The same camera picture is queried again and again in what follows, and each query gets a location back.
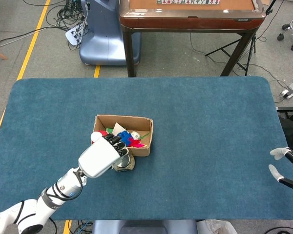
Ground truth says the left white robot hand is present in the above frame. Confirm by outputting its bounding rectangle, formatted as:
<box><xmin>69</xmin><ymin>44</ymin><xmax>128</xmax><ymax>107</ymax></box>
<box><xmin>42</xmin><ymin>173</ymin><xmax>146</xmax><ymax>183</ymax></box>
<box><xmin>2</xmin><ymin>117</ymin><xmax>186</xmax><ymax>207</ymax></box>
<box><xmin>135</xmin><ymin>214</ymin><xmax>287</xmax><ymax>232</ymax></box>
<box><xmin>78</xmin><ymin>133</ymin><xmax>129</xmax><ymax>178</ymax></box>

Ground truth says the red juice bottle white cap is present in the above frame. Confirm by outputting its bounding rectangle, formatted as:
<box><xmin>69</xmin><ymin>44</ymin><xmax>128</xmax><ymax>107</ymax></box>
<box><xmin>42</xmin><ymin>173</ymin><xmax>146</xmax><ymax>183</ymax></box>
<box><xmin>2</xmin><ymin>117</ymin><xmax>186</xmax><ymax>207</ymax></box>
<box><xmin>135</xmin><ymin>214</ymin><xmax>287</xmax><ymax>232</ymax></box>
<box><xmin>90</xmin><ymin>130</ymin><xmax>109</xmax><ymax>146</ymax></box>

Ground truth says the round glass jar black lid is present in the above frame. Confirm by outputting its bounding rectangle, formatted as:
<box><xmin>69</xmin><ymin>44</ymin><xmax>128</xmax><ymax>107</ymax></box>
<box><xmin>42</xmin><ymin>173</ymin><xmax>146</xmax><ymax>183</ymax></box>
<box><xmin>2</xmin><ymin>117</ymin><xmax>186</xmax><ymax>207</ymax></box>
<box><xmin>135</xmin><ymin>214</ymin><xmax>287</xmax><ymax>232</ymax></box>
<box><xmin>112</xmin><ymin>155</ymin><xmax>136</xmax><ymax>173</ymax></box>

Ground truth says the blue toy brick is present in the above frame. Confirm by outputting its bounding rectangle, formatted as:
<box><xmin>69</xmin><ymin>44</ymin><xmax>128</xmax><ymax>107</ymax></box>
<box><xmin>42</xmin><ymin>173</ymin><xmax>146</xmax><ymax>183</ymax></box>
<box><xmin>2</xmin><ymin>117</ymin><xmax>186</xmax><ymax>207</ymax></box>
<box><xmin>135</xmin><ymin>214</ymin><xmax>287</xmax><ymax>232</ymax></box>
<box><xmin>117</xmin><ymin>130</ymin><xmax>132</xmax><ymax>147</ymax></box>

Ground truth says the open brown cardboard box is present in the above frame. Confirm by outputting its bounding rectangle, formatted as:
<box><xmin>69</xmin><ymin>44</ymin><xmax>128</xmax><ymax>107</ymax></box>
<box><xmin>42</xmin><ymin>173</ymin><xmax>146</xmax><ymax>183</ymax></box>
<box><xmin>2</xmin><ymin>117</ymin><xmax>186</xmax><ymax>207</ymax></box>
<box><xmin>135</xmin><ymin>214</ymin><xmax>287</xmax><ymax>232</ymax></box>
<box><xmin>91</xmin><ymin>114</ymin><xmax>154</xmax><ymax>157</ymax></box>

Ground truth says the white paper card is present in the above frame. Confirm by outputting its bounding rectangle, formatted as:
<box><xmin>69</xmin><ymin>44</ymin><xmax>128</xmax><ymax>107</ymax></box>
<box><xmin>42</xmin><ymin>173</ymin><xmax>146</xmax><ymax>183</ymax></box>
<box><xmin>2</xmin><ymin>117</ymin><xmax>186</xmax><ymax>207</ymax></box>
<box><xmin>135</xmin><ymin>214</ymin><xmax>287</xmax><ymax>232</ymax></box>
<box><xmin>112</xmin><ymin>122</ymin><xmax>126</xmax><ymax>135</ymax></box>

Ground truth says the red yellow paper flower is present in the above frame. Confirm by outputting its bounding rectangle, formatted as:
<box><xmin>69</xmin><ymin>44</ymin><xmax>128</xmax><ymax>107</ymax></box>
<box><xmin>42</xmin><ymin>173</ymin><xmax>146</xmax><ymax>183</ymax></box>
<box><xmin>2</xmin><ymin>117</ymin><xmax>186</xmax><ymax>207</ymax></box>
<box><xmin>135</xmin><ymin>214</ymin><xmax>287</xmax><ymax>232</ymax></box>
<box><xmin>126</xmin><ymin>133</ymin><xmax>151</xmax><ymax>149</ymax></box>

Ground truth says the white floor power strip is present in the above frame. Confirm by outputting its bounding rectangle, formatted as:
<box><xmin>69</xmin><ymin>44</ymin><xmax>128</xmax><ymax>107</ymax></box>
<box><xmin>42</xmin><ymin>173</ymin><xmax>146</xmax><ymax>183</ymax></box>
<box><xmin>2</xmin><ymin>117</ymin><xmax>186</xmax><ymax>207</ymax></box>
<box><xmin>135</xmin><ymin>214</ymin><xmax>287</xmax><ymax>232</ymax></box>
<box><xmin>280</xmin><ymin>81</ymin><xmax>293</xmax><ymax>99</ymax></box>

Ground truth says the grey-blue robot body base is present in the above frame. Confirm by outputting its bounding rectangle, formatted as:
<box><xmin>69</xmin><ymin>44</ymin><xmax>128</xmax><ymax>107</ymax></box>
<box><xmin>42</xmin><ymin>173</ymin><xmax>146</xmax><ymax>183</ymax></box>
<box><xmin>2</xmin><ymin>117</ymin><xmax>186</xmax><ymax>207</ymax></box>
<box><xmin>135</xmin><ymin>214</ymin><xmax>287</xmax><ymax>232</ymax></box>
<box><xmin>91</xmin><ymin>220</ymin><xmax>198</xmax><ymax>234</ymax></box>

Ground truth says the blue felt table cover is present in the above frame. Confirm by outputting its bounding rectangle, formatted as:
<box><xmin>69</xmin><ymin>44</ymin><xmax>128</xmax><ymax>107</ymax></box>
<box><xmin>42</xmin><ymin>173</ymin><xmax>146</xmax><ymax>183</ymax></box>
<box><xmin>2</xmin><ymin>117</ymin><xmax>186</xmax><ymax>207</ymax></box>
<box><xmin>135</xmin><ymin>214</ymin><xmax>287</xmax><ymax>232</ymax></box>
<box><xmin>0</xmin><ymin>76</ymin><xmax>293</xmax><ymax>222</ymax></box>

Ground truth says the clear plastic bag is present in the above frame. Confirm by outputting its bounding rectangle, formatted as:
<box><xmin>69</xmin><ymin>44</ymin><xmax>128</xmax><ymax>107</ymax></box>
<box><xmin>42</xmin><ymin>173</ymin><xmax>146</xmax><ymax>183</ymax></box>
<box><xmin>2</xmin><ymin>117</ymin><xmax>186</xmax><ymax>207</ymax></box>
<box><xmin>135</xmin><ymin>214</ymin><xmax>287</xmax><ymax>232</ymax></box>
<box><xmin>196</xmin><ymin>219</ymin><xmax>238</xmax><ymax>234</ymax></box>

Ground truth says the white power strip with plugs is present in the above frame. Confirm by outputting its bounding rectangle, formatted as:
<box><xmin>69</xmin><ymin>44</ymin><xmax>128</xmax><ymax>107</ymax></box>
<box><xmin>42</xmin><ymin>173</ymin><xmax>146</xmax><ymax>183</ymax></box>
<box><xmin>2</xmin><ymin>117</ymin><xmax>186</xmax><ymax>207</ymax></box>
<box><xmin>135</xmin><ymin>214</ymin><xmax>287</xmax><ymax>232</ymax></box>
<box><xmin>65</xmin><ymin>24</ymin><xmax>85</xmax><ymax>46</ymax></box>

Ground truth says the black tripod stand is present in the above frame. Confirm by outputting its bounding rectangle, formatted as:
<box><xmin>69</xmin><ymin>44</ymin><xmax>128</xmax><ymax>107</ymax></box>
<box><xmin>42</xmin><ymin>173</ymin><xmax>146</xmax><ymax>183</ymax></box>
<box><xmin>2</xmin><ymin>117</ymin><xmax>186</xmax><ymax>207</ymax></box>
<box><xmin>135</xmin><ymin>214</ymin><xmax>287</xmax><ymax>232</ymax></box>
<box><xmin>205</xmin><ymin>0</ymin><xmax>279</xmax><ymax>76</ymax></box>

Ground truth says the brown mahjong table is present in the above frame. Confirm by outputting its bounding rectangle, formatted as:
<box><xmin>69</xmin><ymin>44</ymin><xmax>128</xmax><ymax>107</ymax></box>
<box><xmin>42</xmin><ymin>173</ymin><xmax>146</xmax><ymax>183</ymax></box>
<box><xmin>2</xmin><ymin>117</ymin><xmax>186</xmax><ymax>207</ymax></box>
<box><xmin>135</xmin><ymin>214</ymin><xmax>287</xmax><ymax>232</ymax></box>
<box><xmin>119</xmin><ymin>0</ymin><xmax>266</xmax><ymax>78</ymax></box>

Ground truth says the row of face-up mahjong tiles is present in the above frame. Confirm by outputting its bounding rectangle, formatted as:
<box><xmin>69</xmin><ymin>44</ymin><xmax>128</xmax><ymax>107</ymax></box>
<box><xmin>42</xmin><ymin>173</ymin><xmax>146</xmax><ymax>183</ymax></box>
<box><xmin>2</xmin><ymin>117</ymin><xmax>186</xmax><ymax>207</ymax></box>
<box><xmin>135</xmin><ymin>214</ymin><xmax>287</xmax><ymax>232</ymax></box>
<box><xmin>157</xmin><ymin>0</ymin><xmax>220</xmax><ymax>5</ymax></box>

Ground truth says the blue floor cable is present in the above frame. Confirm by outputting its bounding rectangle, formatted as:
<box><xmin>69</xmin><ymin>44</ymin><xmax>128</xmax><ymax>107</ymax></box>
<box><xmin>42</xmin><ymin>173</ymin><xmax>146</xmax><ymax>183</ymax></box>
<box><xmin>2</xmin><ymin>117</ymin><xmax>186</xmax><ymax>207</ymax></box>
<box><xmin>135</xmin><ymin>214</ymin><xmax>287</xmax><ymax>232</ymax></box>
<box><xmin>73</xmin><ymin>220</ymin><xmax>93</xmax><ymax>234</ymax></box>

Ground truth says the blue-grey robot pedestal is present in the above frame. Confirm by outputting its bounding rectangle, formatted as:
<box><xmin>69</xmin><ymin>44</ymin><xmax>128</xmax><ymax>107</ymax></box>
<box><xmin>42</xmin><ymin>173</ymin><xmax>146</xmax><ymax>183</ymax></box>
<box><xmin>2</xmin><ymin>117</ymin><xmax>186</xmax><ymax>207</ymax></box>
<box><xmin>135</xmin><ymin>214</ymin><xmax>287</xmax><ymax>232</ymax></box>
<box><xmin>79</xmin><ymin>0</ymin><xmax>142</xmax><ymax>66</ymax></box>

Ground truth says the long black floor cable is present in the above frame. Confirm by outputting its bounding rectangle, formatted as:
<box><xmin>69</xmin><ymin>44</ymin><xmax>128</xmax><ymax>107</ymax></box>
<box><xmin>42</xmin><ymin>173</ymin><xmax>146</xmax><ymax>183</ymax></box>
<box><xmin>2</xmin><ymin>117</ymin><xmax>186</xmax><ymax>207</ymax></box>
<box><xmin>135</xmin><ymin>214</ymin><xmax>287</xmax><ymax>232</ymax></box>
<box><xmin>0</xmin><ymin>25</ymin><xmax>64</xmax><ymax>47</ymax></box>

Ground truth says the black cable bundle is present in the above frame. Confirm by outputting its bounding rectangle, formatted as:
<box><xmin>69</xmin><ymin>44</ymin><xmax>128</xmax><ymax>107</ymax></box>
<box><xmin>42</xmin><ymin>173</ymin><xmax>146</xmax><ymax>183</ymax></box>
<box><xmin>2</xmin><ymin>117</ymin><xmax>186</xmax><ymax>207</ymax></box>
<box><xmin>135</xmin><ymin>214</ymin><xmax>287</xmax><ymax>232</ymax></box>
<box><xmin>46</xmin><ymin>0</ymin><xmax>90</xmax><ymax>31</ymax></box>

